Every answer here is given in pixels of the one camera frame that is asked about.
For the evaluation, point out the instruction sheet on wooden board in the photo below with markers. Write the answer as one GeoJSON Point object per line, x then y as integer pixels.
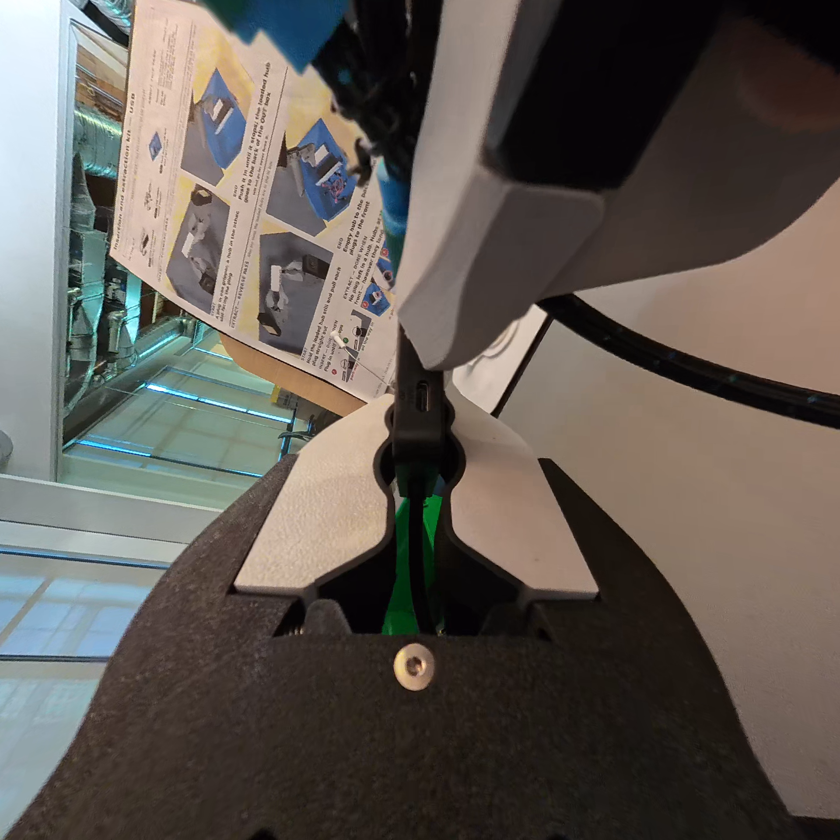
{"type": "Point", "coordinates": [210, 171]}

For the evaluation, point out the silver ventilation ducts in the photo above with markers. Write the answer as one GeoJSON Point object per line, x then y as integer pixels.
{"type": "Point", "coordinates": [99, 145]}

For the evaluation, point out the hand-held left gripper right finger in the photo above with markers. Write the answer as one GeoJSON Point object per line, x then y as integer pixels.
{"type": "Point", "coordinates": [519, 519]}

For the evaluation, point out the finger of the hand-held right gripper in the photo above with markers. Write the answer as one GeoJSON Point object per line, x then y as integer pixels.
{"type": "Point", "coordinates": [453, 263]}

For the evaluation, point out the dark grey usb hub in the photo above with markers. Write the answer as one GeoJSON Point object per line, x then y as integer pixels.
{"type": "Point", "coordinates": [420, 400]}

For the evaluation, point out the green plastic bin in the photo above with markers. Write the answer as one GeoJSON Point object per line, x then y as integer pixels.
{"type": "Point", "coordinates": [398, 591]}

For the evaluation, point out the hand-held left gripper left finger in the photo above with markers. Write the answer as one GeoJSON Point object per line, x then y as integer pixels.
{"type": "Point", "coordinates": [315, 519]}

